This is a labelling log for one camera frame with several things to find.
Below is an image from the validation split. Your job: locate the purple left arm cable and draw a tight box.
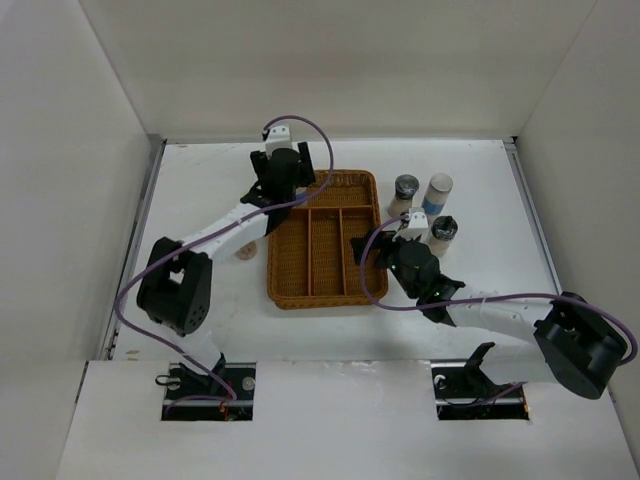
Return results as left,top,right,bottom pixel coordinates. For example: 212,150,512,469
113,115,334,419

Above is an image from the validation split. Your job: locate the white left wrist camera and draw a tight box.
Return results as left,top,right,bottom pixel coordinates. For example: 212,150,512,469
262,123,292,157

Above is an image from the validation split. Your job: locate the black cap sugar grinder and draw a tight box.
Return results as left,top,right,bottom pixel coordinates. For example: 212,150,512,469
387,174,419,218

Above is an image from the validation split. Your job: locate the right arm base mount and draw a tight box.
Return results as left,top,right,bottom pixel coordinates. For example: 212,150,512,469
431,342,529,421

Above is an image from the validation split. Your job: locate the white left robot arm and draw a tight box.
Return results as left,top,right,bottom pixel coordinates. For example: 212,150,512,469
136,142,315,342

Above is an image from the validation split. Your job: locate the black knob cap jar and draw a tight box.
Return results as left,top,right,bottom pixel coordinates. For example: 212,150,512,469
427,216,458,257

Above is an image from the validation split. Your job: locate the tall blue label bottle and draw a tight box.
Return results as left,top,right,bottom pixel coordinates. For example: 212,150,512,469
421,173,453,222

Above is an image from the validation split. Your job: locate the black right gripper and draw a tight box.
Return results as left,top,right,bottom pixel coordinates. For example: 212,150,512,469
351,228,420,299

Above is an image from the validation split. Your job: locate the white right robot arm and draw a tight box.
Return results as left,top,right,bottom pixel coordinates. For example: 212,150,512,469
350,229,638,400

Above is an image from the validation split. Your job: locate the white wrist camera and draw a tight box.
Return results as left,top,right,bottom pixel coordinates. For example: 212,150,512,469
397,207,429,243
262,123,292,157

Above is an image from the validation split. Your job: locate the brown wicker divided basket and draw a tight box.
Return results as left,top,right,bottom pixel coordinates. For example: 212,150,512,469
267,170,380,310

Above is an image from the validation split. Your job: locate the pink cap spice bottle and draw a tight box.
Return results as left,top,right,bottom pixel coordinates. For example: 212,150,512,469
235,241,257,261

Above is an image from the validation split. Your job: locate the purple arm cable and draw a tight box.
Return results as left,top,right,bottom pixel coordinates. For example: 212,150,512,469
357,217,640,406
113,115,334,419

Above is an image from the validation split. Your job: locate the blue label silver cap bottle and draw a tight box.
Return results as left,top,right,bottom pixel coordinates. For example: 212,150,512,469
295,192,309,207

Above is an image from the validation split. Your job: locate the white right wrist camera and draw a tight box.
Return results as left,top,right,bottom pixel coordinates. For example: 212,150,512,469
397,207,429,243

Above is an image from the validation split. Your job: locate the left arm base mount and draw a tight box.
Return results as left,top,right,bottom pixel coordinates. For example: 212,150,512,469
155,356,257,422

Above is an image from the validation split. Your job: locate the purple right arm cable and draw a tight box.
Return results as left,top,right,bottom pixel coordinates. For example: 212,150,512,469
357,217,640,406

